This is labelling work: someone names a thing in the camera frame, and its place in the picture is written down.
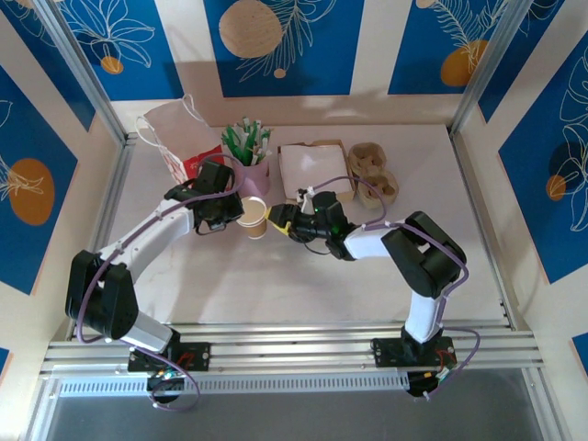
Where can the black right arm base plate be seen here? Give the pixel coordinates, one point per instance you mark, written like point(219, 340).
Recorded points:
point(386, 353)

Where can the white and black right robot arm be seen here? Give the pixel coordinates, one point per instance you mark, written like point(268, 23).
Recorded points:
point(372, 243)

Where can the green stick sachet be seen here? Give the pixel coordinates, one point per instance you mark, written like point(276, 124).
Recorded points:
point(250, 138)
point(236, 147)

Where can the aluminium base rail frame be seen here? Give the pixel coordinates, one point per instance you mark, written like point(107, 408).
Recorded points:
point(294, 349)

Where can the red and white paper bag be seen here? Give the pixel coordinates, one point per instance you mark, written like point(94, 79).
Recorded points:
point(179, 133)

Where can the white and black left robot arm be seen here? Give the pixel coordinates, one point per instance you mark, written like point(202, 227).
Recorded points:
point(151, 234)

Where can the small circuit board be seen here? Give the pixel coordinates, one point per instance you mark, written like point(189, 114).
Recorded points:
point(165, 376)
point(441, 374)

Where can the brown paper coffee cup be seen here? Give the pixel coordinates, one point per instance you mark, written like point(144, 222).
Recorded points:
point(255, 227)

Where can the brown cardboard napkin box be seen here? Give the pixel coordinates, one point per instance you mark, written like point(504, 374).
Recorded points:
point(344, 195)

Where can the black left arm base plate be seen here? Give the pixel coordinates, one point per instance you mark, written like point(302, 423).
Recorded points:
point(197, 356)

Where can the pink holder cup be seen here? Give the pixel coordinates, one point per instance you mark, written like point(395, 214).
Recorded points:
point(257, 179)

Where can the aluminium side rail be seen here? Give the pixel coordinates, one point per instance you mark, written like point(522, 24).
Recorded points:
point(115, 184)
point(484, 229)

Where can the aluminium corner post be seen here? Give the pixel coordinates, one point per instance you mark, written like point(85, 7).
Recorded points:
point(488, 69)
point(79, 69)

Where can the white stick sachet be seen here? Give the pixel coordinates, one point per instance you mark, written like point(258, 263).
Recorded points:
point(245, 123)
point(264, 142)

